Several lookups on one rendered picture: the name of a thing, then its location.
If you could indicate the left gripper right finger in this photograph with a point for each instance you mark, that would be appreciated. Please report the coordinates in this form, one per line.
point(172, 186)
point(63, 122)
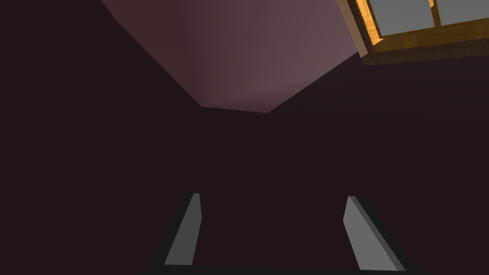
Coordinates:
point(368, 240)

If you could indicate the wooden framed window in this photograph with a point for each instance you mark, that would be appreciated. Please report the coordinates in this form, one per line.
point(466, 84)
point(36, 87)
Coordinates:
point(416, 23)

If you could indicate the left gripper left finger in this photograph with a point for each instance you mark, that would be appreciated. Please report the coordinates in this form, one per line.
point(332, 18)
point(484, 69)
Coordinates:
point(183, 236)

